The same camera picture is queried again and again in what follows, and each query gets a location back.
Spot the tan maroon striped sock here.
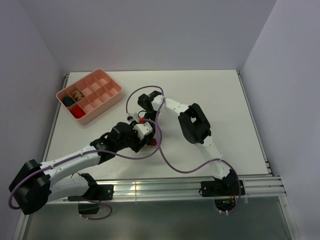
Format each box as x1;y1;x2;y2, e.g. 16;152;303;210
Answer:
145;138;158;148

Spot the tan argyle sock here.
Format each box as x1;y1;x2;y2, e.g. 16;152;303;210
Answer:
71;90;85;102

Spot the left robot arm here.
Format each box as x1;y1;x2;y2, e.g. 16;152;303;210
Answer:
8;120;156;215

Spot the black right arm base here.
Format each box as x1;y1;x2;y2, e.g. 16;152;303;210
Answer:
198;169;246;212

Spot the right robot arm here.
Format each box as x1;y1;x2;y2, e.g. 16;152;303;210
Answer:
137;91;241;195

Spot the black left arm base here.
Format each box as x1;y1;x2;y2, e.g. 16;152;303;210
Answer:
67;184;114;220

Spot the red rolled sock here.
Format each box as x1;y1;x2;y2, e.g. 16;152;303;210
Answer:
70;107;86;119

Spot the pink compartment organizer tray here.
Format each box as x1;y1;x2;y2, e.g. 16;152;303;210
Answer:
56;69;123;126

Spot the dark teal rolled sock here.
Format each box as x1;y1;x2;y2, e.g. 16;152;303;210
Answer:
62;96;76;108

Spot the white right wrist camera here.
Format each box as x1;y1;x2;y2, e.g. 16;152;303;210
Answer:
127;112;140;123

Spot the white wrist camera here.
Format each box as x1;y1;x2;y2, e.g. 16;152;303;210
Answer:
133;122;153;140
127;112;140;123

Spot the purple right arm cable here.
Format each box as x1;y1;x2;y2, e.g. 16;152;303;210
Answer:
125;85;243;215

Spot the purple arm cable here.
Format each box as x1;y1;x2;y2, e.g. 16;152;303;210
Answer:
8;118;163;221
125;85;243;215

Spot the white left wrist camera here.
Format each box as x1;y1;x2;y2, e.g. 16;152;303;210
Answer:
133;122;153;140

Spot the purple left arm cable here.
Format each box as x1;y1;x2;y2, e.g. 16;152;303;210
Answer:
8;118;163;221

